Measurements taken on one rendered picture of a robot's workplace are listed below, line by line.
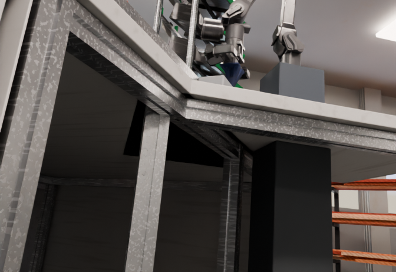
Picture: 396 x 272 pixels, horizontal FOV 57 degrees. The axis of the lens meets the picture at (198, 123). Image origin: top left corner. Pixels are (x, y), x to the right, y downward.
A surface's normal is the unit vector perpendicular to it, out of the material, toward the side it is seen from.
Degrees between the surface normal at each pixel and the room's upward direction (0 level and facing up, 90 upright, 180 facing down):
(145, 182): 90
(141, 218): 90
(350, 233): 90
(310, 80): 90
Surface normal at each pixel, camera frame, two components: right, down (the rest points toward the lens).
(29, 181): 0.92, -0.04
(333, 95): 0.24, -0.26
